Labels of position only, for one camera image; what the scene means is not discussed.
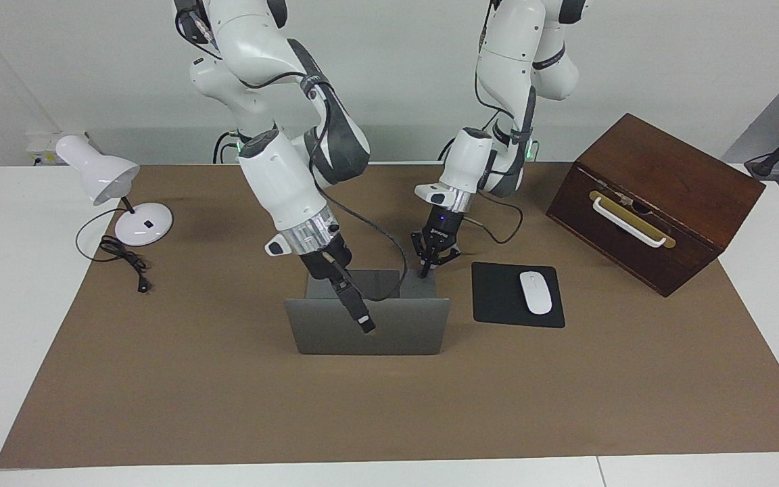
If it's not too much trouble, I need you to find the white power strip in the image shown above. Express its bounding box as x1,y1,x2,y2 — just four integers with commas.
24,132,89,166

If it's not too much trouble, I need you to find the brown table mat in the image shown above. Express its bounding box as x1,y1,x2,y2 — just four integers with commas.
0,162,779,469

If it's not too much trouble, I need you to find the dark wooden box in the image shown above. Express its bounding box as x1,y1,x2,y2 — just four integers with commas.
546,113,767,298

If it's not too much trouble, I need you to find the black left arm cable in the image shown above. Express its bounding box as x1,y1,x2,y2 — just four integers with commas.
463,189,524,244

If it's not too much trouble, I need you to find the white box handle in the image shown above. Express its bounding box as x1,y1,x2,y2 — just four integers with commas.
592,196,667,248

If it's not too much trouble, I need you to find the white computer mouse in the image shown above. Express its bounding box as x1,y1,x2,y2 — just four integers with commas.
519,271,553,316

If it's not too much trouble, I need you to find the black mouse pad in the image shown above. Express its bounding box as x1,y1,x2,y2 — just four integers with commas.
471,262,566,329

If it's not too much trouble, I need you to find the white desk lamp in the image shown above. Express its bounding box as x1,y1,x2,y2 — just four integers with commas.
55,135,174,247

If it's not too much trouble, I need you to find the silver laptop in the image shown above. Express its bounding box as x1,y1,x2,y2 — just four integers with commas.
284,269,452,356

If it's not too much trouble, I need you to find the black lamp power cable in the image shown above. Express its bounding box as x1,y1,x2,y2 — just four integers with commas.
76,206,154,294

